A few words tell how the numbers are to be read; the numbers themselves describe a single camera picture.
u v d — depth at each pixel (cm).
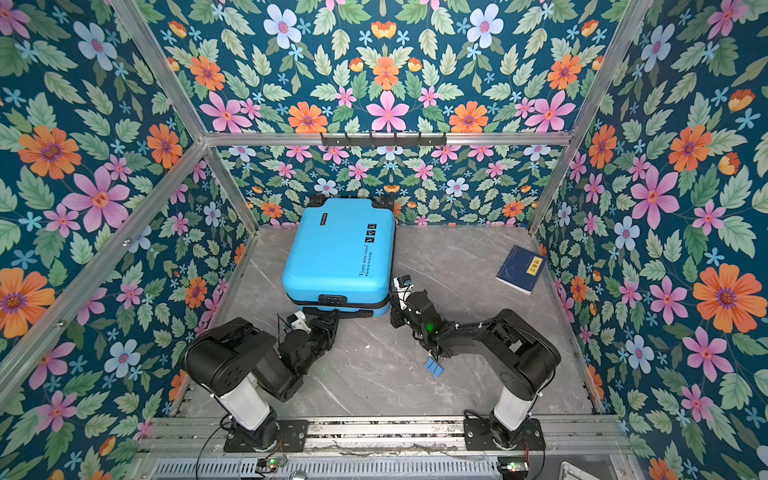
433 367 84
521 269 105
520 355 49
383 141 91
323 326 80
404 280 78
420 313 69
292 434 74
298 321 84
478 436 73
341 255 86
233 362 47
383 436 75
